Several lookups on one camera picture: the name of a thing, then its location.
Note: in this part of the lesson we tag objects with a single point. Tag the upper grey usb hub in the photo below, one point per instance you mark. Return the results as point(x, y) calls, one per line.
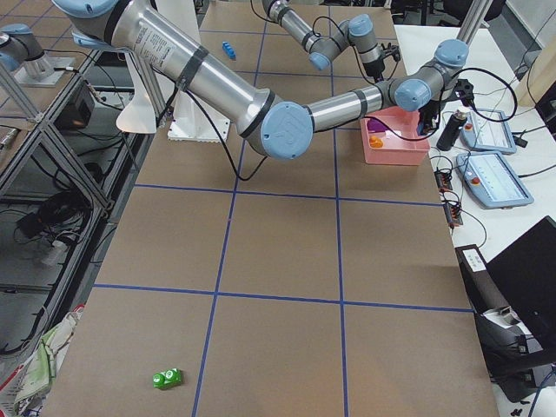
point(443, 180)

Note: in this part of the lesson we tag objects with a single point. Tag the black bottle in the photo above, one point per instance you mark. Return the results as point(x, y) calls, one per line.
point(452, 129)

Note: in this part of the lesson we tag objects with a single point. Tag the green block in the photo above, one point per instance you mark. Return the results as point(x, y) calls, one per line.
point(167, 379)

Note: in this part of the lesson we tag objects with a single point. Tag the teach pendant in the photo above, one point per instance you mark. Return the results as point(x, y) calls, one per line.
point(491, 180)
point(480, 134)

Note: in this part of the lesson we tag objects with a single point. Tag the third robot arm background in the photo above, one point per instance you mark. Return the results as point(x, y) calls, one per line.
point(20, 48)

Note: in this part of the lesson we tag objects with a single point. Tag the long blue block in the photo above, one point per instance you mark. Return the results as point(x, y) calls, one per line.
point(229, 50)

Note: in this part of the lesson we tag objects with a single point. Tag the grey usb hub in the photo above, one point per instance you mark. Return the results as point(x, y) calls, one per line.
point(452, 210)
point(443, 180)

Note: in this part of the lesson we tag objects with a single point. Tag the brown paper table cover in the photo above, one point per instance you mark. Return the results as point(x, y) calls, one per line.
point(321, 286)

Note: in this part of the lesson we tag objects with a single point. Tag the lower teach pendant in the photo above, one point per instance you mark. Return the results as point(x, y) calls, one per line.
point(491, 180)

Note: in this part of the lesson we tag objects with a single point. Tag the pink plastic box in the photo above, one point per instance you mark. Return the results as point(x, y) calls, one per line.
point(402, 145)

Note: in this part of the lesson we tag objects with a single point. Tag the crumpled bag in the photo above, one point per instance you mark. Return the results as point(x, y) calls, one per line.
point(25, 389)

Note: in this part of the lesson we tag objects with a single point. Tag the purple block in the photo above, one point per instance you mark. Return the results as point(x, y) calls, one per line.
point(375, 125)

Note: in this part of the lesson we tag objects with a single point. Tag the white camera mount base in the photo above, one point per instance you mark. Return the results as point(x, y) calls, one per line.
point(190, 124)

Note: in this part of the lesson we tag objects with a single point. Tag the black laptop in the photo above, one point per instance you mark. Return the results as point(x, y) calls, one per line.
point(513, 301)

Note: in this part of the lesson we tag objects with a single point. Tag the orange block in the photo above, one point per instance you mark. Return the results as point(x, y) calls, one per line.
point(375, 142)

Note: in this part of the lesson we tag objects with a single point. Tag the upper teach pendant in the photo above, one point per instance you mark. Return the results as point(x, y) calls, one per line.
point(480, 134)

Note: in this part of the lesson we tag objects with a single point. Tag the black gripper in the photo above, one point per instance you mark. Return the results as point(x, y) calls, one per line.
point(373, 66)
point(427, 111)

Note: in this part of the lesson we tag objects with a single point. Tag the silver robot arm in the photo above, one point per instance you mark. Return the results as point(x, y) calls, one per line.
point(273, 127)
point(356, 33)

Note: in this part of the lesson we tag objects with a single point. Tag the lower grey usb hub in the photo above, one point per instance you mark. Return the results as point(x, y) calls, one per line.
point(452, 210)

